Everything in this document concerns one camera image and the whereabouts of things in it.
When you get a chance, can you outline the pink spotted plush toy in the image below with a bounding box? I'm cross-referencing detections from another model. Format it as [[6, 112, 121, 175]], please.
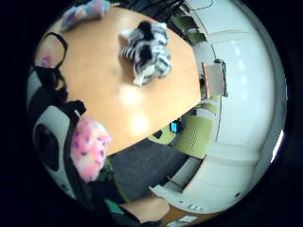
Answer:
[[69, 116, 113, 183]]

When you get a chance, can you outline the pastel blue purple plush toy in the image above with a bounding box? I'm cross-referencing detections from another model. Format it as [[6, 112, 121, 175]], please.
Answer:
[[60, 0, 112, 31]]

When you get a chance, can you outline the zebra striped plush toy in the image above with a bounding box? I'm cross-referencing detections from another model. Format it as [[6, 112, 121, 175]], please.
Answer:
[[118, 20, 172, 87]]

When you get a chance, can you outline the the person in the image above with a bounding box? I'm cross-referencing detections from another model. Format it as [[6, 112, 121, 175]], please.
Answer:
[[89, 156, 163, 227]]

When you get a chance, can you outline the green perforated chair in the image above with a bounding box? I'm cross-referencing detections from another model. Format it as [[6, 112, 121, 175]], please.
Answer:
[[147, 125, 178, 146], [172, 114, 216, 159]]

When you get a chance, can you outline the small device with blue screen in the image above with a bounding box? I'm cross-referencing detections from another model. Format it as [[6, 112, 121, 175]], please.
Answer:
[[169, 120, 182, 133]]

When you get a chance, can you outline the white cabinet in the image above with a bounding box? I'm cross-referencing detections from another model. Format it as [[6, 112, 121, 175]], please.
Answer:
[[149, 156, 203, 202]]

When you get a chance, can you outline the white paper sheet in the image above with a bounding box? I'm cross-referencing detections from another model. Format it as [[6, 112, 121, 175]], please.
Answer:
[[167, 215, 199, 227]]

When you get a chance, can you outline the black cable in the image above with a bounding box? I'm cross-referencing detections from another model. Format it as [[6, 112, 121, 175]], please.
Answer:
[[187, 0, 216, 11]]

